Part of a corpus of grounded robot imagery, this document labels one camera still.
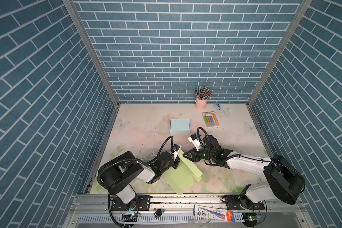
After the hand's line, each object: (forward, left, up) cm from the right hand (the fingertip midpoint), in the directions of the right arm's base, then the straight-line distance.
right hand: (183, 154), depth 81 cm
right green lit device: (-27, -35, -12) cm, 46 cm away
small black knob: (-29, +11, -7) cm, 31 cm away
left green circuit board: (-31, +26, -12) cm, 42 cm away
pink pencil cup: (+46, -12, -4) cm, 47 cm away
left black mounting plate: (-25, +20, -9) cm, 33 cm away
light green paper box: (-10, -1, -10) cm, 14 cm away
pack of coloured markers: (+35, -19, -8) cm, 40 cm away
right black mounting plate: (-20, -29, -10) cm, 37 cm away
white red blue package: (-26, -17, -9) cm, 33 cm away
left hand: (+3, +2, -6) cm, 7 cm away
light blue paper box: (+25, +4, -7) cm, 26 cm away
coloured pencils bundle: (+53, -13, +2) cm, 54 cm away
